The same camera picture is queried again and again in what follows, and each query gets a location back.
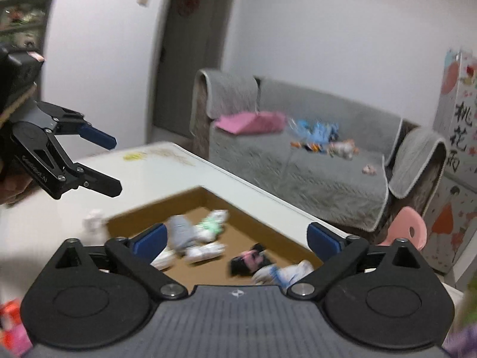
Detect pale grey-blue sock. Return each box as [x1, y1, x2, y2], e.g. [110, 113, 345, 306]
[251, 260, 315, 288]

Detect grey sock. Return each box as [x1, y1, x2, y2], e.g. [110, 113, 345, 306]
[166, 214, 196, 256]

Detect white and pink plush toy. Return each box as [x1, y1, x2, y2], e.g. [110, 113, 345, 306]
[327, 139, 360, 160]

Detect small white sock bundle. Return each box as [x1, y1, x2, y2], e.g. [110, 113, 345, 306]
[82, 209, 109, 245]

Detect pink striped knitted sock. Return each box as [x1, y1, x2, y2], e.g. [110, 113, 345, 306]
[0, 324, 32, 357]

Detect grey door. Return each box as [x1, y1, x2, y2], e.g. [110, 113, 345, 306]
[154, 0, 239, 146]

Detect purple cloth bundle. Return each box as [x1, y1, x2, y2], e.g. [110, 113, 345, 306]
[443, 324, 477, 358]

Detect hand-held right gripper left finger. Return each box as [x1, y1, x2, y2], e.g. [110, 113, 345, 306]
[54, 223, 189, 301]

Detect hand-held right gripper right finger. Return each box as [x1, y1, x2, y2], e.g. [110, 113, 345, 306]
[285, 222, 429, 301]

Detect red door decoration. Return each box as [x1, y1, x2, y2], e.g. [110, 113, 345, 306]
[175, 0, 200, 17]

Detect grey covered sofa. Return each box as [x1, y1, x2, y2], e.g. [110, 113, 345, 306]
[190, 68, 448, 234]

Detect cluttered display shelf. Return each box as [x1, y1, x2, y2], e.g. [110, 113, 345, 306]
[0, 0, 60, 51]

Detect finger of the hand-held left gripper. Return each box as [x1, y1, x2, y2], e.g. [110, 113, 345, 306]
[52, 162, 123, 199]
[32, 101, 117, 149]

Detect white desktop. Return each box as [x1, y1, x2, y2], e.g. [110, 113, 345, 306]
[0, 141, 466, 306]

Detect floral printed refrigerator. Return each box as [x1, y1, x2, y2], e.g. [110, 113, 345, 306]
[421, 48, 477, 288]

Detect blue plastic toy set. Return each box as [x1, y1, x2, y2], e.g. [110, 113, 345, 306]
[289, 118, 341, 144]

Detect pink plastic chair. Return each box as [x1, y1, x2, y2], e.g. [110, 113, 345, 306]
[376, 206, 428, 252]

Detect small orange toys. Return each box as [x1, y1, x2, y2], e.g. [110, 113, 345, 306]
[291, 140, 325, 153]

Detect white and green sock bundle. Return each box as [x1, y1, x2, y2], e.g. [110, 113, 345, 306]
[194, 209, 230, 241]

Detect person's left hand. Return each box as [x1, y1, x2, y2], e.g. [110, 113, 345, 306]
[0, 173, 34, 206]

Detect shallow cardboard box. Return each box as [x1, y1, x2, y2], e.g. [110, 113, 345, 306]
[106, 184, 325, 295]

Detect black and pink sock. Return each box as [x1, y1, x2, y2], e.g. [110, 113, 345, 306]
[227, 244, 278, 278]

